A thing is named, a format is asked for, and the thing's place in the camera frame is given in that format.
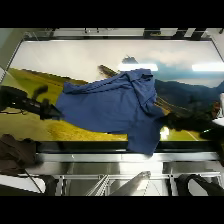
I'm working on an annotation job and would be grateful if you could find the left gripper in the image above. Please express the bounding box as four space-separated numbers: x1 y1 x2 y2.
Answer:
39 99 65 121

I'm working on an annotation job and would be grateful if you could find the blue shirt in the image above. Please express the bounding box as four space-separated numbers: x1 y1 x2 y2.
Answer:
54 67 167 157

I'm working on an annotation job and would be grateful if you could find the brown garment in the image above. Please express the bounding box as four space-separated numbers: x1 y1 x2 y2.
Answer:
0 133 42 177

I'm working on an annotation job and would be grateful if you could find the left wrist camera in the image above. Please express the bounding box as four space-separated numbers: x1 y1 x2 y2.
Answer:
31 84 50 102

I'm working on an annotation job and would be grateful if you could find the silver frame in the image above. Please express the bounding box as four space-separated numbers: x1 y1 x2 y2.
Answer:
19 28 224 197

